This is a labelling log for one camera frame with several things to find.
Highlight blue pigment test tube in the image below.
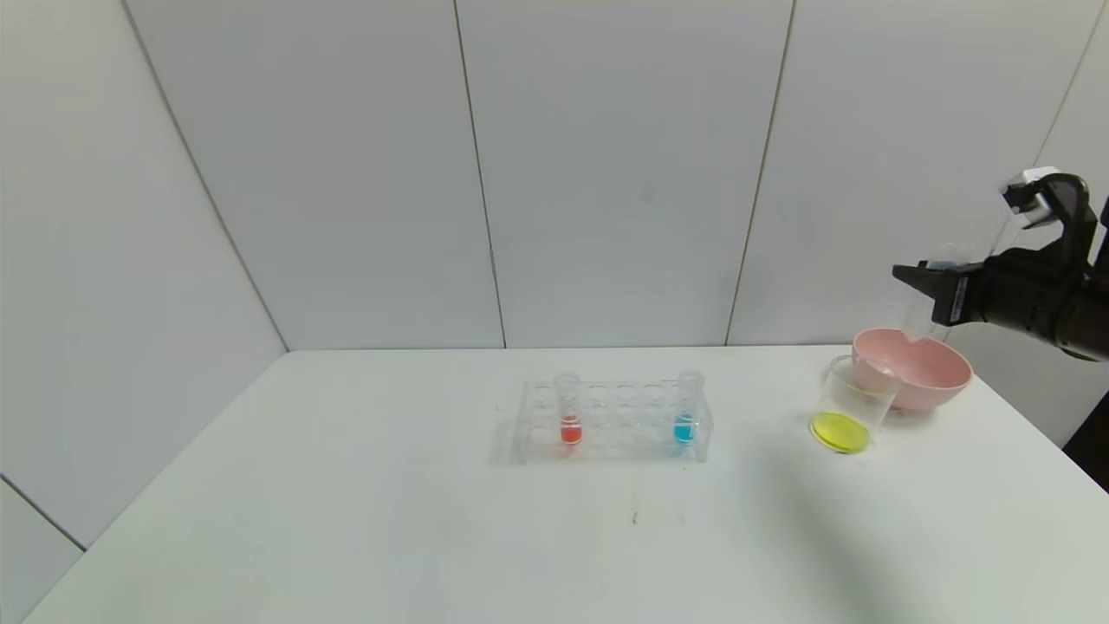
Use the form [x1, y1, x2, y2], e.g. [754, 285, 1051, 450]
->
[675, 372, 703, 445]

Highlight yellow pigment test tube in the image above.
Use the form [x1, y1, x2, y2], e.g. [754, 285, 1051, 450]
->
[904, 245, 976, 345]

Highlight clear acrylic test tube rack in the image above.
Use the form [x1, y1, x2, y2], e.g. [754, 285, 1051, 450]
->
[511, 374, 713, 465]

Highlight red pigment test tube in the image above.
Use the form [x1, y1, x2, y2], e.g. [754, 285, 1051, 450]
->
[555, 373, 583, 446]

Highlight clear plastic beaker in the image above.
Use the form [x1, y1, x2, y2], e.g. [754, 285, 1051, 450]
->
[810, 354, 899, 456]

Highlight pink bowl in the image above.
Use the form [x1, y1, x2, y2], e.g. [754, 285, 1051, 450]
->
[852, 327, 973, 411]

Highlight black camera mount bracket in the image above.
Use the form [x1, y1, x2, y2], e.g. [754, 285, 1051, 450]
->
[1035, 173, 1094, 261]

